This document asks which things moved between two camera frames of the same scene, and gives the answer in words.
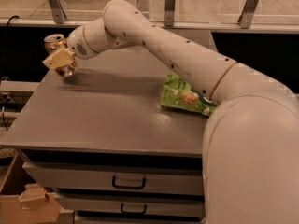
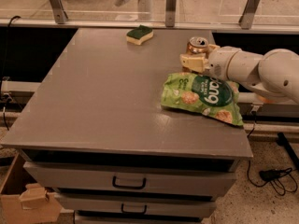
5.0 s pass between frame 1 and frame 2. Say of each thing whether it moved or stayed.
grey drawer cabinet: stayed
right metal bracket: stayed
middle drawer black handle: stayed
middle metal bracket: stayed
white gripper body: moved
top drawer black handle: stayed
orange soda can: moved
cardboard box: stayed
